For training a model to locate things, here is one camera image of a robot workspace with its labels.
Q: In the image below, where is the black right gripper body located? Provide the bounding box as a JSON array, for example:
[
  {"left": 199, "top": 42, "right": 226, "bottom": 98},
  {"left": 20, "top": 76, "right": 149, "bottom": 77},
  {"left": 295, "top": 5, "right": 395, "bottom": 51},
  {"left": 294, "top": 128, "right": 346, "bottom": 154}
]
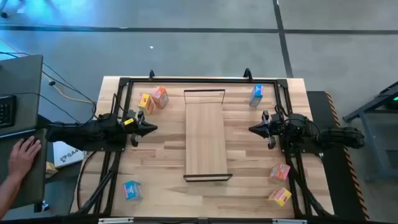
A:
[{"left": 262, "top": 110, "right": 279, "bottom": 150}]

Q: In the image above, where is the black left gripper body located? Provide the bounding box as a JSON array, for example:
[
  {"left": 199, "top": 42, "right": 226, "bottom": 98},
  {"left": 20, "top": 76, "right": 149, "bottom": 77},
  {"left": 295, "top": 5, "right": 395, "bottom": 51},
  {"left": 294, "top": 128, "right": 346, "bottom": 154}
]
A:
[{"left": 127, "top": 110, "right": 146, "bottom": 147}]

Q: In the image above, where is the yellow cereal box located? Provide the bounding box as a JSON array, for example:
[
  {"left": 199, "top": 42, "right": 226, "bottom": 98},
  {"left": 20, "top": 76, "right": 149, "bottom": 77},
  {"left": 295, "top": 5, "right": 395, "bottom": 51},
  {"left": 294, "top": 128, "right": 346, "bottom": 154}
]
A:
[
  {"left": 267, "top": 187, "right": 292, "bottom": 208},
  {"left": 138, "top": 93, "right": 155, "bottom": 115}
]

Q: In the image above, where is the orange cereal box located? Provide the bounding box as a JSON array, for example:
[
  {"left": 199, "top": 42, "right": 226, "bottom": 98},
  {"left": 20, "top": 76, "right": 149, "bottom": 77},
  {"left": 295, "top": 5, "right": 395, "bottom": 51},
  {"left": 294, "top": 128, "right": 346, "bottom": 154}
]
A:
[
  {"left": 269, "top": 164, "right": 292, "bottom": 183},
  {"left": 151, "top": 86, "right": 170, "bottom": 110}
]

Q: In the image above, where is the blue cereal box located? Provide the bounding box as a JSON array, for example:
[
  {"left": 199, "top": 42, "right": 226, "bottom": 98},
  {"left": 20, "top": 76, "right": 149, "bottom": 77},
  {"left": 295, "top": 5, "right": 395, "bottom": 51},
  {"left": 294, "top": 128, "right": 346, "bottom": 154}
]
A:
[
  {"left": 248, "top": 83, "right": 264, "bottom": 108},
  {"left": 122, "top": 180, "right": 143, "bottom": 201}
]

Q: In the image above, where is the wooden tray board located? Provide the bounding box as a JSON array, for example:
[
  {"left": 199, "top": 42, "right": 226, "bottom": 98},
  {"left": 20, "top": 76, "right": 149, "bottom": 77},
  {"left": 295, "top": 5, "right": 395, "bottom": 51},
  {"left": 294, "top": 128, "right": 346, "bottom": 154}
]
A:
[{"left": 183, "top": 88, "right": 233, "bottom": 182}]

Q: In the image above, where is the person's forearm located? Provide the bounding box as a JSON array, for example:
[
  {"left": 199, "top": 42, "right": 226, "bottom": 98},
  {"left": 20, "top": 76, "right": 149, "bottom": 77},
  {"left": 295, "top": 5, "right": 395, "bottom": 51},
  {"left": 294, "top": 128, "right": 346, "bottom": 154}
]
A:
[{"left": 0, "top": 172, "right": 23, "bottom": 220}]

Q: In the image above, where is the white cardboard box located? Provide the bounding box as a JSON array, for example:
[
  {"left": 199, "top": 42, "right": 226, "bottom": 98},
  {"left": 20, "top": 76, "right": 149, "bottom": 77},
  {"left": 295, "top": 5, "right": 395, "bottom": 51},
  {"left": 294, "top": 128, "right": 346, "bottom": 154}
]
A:
[{"left": 52, "top": 141, "right": 85, "bottom": 169}]

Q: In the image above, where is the black mat with hazard stripes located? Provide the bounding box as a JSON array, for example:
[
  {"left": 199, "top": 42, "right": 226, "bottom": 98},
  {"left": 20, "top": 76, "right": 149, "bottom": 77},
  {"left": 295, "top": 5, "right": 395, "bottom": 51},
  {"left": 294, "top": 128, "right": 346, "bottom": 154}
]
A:
[{"left": 306, "top": 90, "right": 371, "bottom": 222}]

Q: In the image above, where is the black diagonal support beam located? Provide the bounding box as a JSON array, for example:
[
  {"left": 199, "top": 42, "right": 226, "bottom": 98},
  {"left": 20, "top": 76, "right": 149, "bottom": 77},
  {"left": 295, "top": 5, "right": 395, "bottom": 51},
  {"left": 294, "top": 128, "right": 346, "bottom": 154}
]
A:
[{"left": 37, "top": 114, "right": 52, "bottom": 128}]

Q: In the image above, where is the small brown cardboard box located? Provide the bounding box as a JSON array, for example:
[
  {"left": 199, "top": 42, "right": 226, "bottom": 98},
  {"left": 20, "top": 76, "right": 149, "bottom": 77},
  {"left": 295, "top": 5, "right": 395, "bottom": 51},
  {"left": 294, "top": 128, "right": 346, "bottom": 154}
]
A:
[{"left": 45, "top": 161, "right": 59, "bottom": 175}]

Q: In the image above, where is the grey metal cart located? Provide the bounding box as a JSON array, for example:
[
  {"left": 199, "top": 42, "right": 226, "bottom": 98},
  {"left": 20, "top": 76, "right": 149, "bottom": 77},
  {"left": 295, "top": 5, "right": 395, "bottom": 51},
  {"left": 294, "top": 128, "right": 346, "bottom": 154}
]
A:
[{"left": 341, "top": 80, "right": 398, "bottom": 183}]

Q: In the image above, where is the metal desk foot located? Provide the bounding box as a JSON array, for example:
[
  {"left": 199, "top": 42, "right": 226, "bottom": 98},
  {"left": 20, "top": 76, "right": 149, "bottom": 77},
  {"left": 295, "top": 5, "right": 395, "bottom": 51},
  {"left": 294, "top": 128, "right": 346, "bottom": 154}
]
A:
[{"left": 33, "top": 200, "right": 50, "bottom": 213}]

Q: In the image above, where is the grey desk top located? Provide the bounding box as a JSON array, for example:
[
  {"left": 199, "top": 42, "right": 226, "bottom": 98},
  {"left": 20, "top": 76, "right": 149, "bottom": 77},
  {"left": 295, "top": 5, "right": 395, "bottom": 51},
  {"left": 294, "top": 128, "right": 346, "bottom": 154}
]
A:
[{"left": 0, "top": 54, "right": 44, "bottom": 138}]

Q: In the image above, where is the black keyboard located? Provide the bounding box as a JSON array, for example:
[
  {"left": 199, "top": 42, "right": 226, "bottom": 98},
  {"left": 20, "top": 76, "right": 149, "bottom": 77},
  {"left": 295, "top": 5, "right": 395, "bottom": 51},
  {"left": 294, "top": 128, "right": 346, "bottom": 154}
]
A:
[{"left": 0, "top": 95, "right": 17, "bottom": 129}]

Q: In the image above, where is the black aluminium table frame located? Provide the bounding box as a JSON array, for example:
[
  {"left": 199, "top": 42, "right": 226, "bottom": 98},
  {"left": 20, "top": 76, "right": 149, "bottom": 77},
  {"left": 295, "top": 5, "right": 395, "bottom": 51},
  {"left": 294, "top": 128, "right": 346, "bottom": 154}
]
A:
[{"left": 70, "top": 76, "right": 336, "bottom": 218}]

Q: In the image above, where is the black floor cable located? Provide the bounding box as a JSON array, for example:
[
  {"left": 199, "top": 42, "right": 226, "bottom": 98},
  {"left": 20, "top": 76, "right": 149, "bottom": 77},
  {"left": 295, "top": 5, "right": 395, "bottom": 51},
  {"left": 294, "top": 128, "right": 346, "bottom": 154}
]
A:
[
  {"left": 0, "top": 51, "right": 97, "bottom": 125},
  {"left": 0, "top": 91, "right": 81, "bottom": 124}
]

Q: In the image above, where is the silver metal bracket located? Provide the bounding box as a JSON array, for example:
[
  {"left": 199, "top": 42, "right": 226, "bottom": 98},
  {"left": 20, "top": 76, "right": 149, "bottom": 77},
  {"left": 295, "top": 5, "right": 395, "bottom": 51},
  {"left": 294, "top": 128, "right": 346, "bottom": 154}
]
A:
[
  {"left": 98, "top": 217, "right": 134, "bottom": 224},
  {"left": 272, "top": 218, "right": 308, "bottom": 224}
]

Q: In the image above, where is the yellow cable with black plug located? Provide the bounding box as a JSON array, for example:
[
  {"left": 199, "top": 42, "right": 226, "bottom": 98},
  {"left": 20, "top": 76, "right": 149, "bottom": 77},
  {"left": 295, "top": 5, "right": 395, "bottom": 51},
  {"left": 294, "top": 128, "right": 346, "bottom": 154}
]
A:
[{"left": 0, "top": 37, "right": 96, "bottom": 105}]

